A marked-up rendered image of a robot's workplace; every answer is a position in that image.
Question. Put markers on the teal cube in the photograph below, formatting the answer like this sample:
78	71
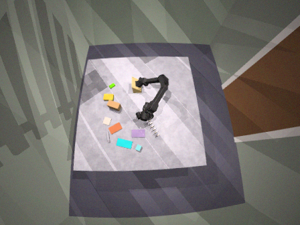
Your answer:
138	147

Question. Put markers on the small yellow block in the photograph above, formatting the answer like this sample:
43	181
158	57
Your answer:
108	97

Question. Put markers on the tan cube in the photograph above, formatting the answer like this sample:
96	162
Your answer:
114	105

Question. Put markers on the orange rectangular block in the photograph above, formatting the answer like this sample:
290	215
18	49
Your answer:
114	128

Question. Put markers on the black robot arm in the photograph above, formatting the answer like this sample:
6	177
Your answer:
152	106

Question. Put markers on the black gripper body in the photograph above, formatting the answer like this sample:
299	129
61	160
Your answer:
138	114

